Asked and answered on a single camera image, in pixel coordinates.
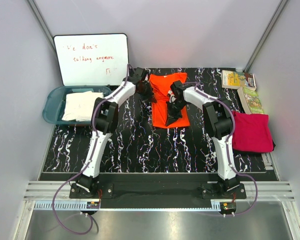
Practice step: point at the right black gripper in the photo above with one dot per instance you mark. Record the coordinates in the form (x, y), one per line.
(172, 117)

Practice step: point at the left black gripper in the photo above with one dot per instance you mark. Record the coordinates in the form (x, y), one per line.
(149, 95)

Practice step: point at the orange t shirt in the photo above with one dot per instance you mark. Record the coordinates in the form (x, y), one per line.
(161, 85)

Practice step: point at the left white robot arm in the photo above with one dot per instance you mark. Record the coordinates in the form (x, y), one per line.
(104, 122)

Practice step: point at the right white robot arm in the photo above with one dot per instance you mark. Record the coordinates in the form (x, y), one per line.
(219, 124)

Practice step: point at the yellow paperback book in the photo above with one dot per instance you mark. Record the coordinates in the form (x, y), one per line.
(235, 80)

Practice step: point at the white t shirt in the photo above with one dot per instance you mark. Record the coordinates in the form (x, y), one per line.
(79, 106)

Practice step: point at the white whiteboard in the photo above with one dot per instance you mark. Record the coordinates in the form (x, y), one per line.
(92, 59)

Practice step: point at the green paperback book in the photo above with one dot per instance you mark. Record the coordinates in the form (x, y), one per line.
(250, 101)

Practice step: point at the magenta folded t shirt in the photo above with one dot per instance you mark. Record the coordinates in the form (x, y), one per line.
(252, 133)

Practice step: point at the teal plastic bin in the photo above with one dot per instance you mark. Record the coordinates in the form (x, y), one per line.
(56, 103)

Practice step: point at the right connector box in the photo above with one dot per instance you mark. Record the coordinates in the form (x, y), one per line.
(228, 208)

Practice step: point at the connector box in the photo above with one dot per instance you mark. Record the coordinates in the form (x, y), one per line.
(228, 208)
(93, 205)

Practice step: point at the left connector box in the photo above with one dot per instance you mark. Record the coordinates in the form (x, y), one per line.
(93, 205)

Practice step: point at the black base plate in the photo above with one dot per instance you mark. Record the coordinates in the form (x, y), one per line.
(195, 199)

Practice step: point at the white cable duct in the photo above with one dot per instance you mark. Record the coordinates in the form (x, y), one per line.
(62, 205)

